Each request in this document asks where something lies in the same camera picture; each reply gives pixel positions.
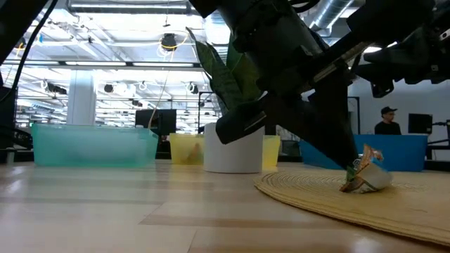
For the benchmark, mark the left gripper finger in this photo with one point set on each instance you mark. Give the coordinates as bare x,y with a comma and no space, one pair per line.
299,112
334,112

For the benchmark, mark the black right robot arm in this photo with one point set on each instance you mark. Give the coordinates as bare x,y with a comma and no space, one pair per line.
393,17

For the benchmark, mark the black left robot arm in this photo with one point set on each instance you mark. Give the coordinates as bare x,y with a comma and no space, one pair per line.
12,17

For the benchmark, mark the person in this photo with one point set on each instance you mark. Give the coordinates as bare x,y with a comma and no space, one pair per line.
386,124

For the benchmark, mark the black computer monitor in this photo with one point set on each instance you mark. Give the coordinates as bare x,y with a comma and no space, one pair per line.
156,119
420,123

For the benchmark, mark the snake plant in white pot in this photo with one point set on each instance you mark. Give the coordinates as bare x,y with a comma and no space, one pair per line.
239,158

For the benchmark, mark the blue plastic bin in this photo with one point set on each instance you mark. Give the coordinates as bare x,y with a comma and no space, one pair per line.
404,154

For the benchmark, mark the round woven straw placemat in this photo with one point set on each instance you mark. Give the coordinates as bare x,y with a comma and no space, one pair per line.
351,214

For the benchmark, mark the round black ceiling fixture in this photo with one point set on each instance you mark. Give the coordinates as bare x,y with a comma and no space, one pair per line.
169,41

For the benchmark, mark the yellow translucent plastic bin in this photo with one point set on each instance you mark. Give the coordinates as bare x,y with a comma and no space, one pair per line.
181,147

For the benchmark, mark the long ceiling light strip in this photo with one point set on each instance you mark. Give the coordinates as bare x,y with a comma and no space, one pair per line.
95,63

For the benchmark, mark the white round column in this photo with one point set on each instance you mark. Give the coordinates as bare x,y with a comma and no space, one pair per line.
81,102

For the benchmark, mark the green translucent plastic bin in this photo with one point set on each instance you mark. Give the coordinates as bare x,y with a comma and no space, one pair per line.
91,145

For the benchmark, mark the tall black cabinet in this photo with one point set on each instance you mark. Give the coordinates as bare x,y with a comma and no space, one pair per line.
7,119

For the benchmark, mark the silver ventilation duct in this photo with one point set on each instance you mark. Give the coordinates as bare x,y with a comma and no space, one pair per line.
328,14

